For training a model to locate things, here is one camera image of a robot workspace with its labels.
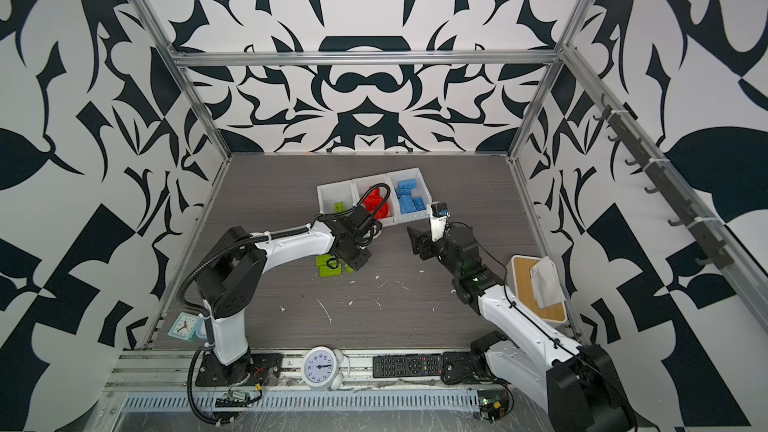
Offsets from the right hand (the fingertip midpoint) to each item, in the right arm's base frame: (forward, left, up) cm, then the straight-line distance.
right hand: (420, 223), depth 81 cm
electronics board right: (-38, -15, -18) cm, 45 cm away
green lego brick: (+16, +25, -14) cm, 33 cm away
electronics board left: (-37, +45, -13) cm, 60 cm away
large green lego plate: (-6, +28, -16) cm, 33 cm away
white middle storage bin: (+21, +18, -10) cm, 30 cm away
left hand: (-1, +17, -14) cm, 22 cm away
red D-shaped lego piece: (+16, +14, -12) cm, 24 cm away
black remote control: (-31, +4, -16) cm, 35 cm away
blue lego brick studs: (+24, +3, -14) cm, 28 cm away
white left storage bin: (+19, +28, -11) cm, 36 cm away
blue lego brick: (+15, +2, -13) cm, 20 cm away
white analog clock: (-31, +26, -14) cm, 43 cm away
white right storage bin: (+20, -3, -11) cm, 23 cm away
